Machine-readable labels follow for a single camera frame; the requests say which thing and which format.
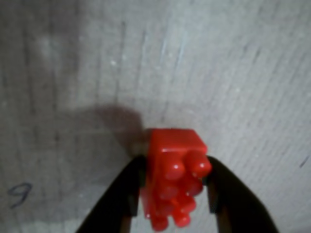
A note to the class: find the red lego block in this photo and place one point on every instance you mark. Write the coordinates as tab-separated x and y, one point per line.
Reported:
175	174

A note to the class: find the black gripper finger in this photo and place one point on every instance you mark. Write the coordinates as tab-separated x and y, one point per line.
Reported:
238	201
116	201

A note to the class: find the brown cardboard sheet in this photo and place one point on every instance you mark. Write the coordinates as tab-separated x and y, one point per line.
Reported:
194	60

